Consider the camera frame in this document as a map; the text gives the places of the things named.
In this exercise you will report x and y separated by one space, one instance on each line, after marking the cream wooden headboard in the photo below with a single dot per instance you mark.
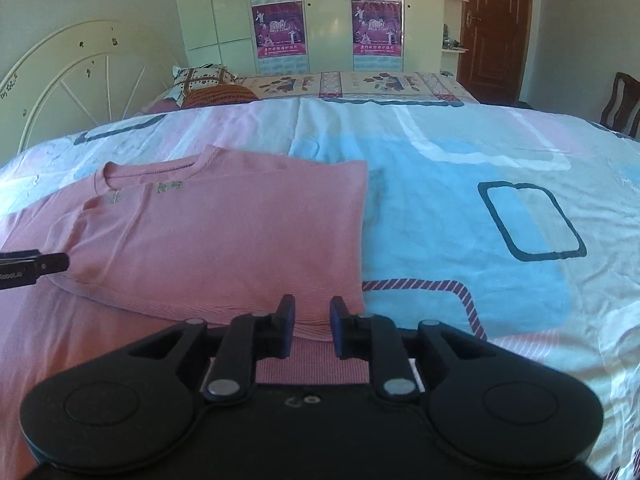
75 60

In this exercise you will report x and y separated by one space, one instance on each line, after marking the pink knit sweater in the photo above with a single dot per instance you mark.
215 240

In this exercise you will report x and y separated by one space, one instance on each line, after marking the pastel patterned bedspread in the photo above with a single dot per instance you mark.
450 210

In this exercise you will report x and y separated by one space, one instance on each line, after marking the patterned pillow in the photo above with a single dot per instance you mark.
200 76

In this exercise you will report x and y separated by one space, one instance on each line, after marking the brown wooden door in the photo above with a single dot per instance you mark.
495 35

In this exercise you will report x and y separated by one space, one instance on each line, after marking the cream wardrobe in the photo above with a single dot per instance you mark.
327 20

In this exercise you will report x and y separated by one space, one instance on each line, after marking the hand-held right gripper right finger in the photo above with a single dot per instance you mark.
339 332

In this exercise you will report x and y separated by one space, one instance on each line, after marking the floral bed sheet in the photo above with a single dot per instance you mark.
350 85

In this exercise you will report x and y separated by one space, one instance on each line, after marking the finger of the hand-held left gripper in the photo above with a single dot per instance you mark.
54 262

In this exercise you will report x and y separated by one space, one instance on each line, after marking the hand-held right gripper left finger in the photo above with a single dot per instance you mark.
286 327

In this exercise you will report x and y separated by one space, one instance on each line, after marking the dark wooden chair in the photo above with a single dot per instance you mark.
622 105

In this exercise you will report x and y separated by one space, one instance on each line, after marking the orange striped cushion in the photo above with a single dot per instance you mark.
220 95

